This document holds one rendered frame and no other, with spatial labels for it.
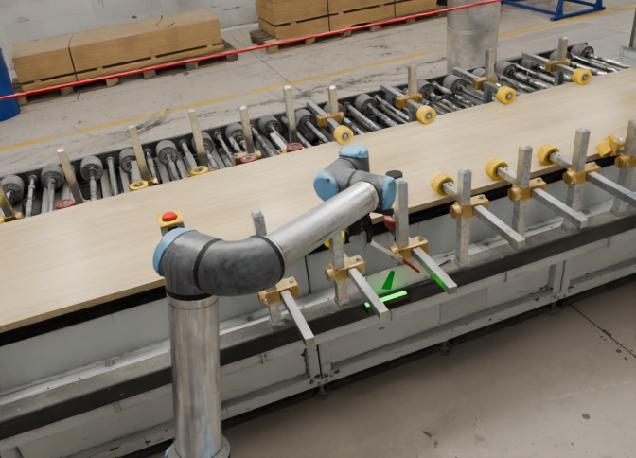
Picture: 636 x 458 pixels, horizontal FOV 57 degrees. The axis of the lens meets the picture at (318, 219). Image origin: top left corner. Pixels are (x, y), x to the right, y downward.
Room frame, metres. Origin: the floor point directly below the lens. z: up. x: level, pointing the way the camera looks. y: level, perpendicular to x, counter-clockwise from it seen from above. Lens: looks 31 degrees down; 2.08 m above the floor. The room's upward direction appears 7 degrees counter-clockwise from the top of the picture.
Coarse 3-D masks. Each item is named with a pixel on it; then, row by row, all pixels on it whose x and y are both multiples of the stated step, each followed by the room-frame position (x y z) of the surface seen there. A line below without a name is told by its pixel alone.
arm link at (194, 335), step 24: (168, 240) 1.05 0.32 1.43; (192, 240) 1.03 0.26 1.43; (216, 240) 1.02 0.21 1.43; (168, 264) 1.01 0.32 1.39; (192, 264) 0.98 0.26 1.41; (168, 288) 1.00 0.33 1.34; (192, 288) 0.98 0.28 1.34; (168, 312) 1.00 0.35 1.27; (192, 312) 0.98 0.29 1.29; (216, 312) 1.01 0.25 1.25; (192, 336) 0.96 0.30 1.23; (216, 336) 0.99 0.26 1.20; (192, 360) 0.95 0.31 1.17; (216, 360) 0.98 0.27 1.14; (192, 384) 0.94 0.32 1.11; (216, 384) 0.96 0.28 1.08; (192, 408) 0.93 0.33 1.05; (216, 408) 0.95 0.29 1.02; (192, 432) 0.91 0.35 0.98; (216, 432) 0.93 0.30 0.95; (168, 456) 0.93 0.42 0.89; (192, 456) 0.90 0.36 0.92; (216, 456) 0.91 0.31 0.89
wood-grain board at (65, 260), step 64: (448, 128) 2.63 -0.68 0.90; (512, 128) 2.54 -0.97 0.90; (576, 128) 2.46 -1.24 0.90; (128, 192) 2.34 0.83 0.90; (192, 192) 2.27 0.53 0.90; (256, 192) 2.20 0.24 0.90; (0, 256) 1.92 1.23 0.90; (64, 256) 1.87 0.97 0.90; (128, 256) 1.82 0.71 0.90; (0, 320) 1.53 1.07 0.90
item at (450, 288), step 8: (392, 232) 1.86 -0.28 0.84; (416, 248) 1.71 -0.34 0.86; (416, 256) 1.68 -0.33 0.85; (424, 256) 1.66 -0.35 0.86; (424, 264) 1.63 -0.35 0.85; (432, 264) 1.61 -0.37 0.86; (432, 272) 1.58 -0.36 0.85; (440, 272) 1.56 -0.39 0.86; (440, 280) 1.52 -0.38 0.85; (448, 280) 1.51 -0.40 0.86; (448, 288) 1.48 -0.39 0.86; (456, 288) 1.48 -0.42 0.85
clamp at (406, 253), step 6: (414, 240) 1.75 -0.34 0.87; (426, 240) 1.74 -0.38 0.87; (396, 246) 1.72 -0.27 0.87; (408, 246) 1.71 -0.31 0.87; (414, 246) 1.71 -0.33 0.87; (420, 246) 1.72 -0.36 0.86; (426, 246) 1.73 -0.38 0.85; (396, 252) 1.70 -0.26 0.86; (402, 252) 1.70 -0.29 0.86; (408, 252) 1.71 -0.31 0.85; (426, 252) 1.73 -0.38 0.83; (408, 258) 1.71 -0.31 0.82
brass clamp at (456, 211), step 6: (474, 198) 1.83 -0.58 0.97; (456, 204) 1.80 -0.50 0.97; (468, 204) 1.79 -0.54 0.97; (474, 204) 1.79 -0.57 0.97; (480, 204) 1.79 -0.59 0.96; (486, 204) 1.80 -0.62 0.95; (450, 210) 1.80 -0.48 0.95; (456, 210) 1.77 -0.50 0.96; (462, 210) 1.77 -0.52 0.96; (468, 210) 1.78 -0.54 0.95; (456, 216) 1.77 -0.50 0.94; (462, 216) 1.77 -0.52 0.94; (468, 216) 1.78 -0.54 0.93
